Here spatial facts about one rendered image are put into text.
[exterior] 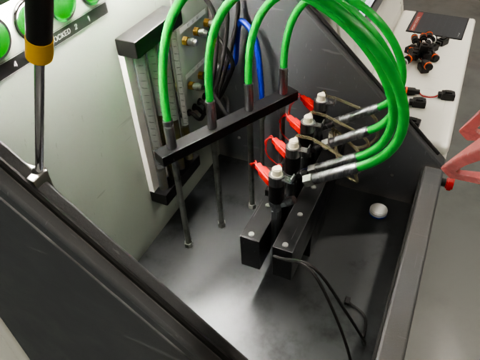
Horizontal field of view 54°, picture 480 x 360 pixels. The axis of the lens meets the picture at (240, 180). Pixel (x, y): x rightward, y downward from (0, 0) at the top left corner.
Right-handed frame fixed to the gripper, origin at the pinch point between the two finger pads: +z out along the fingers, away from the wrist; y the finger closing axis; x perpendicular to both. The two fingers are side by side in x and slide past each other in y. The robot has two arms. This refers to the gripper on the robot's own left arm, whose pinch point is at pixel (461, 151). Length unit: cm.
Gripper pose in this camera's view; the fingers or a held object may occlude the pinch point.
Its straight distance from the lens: 49.5
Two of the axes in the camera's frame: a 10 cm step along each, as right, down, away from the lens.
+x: 7.3, 6.5, 2.3
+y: -5.3, 7.4, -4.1
